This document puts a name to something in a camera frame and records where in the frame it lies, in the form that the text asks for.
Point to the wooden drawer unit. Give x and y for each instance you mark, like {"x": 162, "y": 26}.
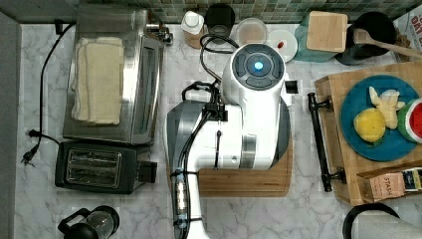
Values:
{"x": 339, "y": 154}

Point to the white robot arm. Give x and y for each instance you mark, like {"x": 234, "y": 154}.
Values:
{"x": 244, "y": 125}

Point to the bamboo cutting board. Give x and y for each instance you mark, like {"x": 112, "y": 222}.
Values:
{"x": 274, "y": 182}

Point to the clear plastic container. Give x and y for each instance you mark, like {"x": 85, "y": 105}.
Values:
{"x": 251, "y": 30}

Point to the white-lidded spice jar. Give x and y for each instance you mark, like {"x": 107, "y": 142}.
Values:
{"x": 193, "y": 29}

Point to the black cup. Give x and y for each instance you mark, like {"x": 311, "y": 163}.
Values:
{"x": 220, "y": 19}

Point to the silver toaster oven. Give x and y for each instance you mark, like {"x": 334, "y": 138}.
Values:
{"x": 144, "y": 37}

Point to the white round lid container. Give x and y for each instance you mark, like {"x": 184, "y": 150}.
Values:
{"x": 284, "y": 42}

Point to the black two-slot toaster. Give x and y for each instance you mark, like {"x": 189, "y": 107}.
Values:
{"x": 103, "y": 167}

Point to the beige folded towel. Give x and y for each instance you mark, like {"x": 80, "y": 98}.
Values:
{"x": 98, "y": 80}

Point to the teal box with wooden lid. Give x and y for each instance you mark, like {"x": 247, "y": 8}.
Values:
{"x": 321, "y": 36}

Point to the black glass french press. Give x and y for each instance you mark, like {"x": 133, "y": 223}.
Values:
{"x": 100, "y": 223}

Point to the yellow toy lemon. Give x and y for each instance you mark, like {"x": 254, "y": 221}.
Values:
{"x": 370, "y": 125}

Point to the wooden spoon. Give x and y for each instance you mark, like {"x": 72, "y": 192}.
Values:
{"x": 361, "y": 36}

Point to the beige toy ginger root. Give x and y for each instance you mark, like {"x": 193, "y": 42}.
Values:
{"x": 388, "y": 104}

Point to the stash tea box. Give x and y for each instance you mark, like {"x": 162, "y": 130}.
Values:
{"x": 381, "y": 187}

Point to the blue plate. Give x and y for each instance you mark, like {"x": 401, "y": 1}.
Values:
{"x": 393, "y": 145}

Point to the black bowl with paper towel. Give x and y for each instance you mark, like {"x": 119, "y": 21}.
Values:
{"x": 377, "y": 221}

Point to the toy watermelon slice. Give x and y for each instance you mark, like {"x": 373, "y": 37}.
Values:
{"x": 410, "y": 122}

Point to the small dark tea box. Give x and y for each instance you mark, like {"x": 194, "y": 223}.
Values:
{"x": 412, "y": 179}

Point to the oat cereal package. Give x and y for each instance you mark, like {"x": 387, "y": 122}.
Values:
{"x": 409, "y": 29}

